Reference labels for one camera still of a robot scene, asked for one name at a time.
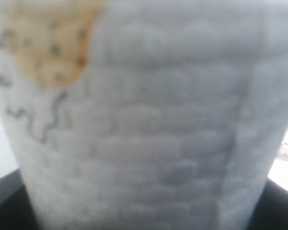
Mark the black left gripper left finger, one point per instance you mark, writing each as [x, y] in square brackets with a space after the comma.
[16, 212]

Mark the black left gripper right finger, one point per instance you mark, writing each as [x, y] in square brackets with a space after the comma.
[271, 210]

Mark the printed white paper towel roll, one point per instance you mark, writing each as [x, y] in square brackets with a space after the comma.
[144, 114]

